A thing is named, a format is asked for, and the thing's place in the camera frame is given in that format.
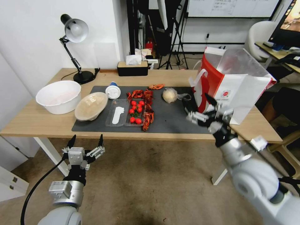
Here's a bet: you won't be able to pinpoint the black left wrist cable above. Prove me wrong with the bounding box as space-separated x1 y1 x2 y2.
20 157 70 225

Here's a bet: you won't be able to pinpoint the white cabinet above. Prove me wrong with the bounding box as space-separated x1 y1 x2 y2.
0 135 42 203

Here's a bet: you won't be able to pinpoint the white photo reflector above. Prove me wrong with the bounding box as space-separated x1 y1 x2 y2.
156 0 175 30

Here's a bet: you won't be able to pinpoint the blue cup with white lid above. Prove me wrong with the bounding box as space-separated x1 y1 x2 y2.
105 81 121 100

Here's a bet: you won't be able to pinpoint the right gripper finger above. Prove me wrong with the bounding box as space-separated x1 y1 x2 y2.
182 97 207 126
205 92 234 120

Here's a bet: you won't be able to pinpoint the wooden stool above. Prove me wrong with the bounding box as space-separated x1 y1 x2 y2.
268 130 300 175

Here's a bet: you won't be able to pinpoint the black tripod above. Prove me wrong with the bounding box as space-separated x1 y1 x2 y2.
156 0 189 70

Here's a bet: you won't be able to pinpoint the white plastic basin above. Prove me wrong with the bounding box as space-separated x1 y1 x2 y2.
35 80 82 115

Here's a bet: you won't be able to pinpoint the wooden desk white legs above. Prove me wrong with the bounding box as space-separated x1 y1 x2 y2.
0 68 283 186

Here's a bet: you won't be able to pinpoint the wooden side desk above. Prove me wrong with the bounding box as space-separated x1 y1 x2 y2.
255 42 300 72

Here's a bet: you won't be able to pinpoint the black computer monitor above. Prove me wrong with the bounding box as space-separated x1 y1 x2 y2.
268 0 300 44

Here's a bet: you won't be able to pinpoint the white round chair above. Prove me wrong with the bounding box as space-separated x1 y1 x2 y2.
245 20 280 69

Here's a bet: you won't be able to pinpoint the clear disposable takeout box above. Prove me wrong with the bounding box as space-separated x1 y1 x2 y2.
105 98 155 128

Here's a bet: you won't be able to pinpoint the black tissue box wooden lid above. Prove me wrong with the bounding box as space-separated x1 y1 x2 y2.
117 60 149 77

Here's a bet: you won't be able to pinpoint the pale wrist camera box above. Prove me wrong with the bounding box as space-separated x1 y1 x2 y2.
208 121 223 134
67 147 86 166

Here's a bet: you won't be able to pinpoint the person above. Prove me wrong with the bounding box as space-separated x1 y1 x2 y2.
260 87 300 141

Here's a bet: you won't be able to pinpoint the red white delivery bag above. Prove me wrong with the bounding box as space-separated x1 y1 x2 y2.
188 46 278 125

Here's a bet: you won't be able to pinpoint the red fire extinguisher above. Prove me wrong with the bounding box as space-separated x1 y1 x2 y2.
145 38 154 56

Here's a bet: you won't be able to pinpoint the bun in clear plastic bag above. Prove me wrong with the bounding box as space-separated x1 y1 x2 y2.
162 87 192 104

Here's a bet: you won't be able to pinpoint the beige lidded takeout bowl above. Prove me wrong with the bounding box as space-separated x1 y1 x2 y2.
74 92 109 122

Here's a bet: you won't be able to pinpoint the whiteboard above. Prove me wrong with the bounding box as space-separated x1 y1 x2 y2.
187 0 283 18

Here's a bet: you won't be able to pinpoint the dark grey table mat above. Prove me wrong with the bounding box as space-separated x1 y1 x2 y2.
71 85 215 134

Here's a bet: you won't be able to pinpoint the black metal rack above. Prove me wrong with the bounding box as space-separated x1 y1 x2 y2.
126 0 146 55

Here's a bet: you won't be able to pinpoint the black desk lamp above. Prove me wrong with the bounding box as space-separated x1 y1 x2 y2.
58 14 101 85

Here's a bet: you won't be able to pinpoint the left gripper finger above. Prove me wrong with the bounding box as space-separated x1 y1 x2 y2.
61 135 77 155
87 134 106 163

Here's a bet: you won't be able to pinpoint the white tissue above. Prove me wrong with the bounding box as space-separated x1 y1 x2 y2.
126 55 143 66

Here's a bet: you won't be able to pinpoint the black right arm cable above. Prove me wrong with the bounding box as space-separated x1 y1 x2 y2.
278 176 300 195

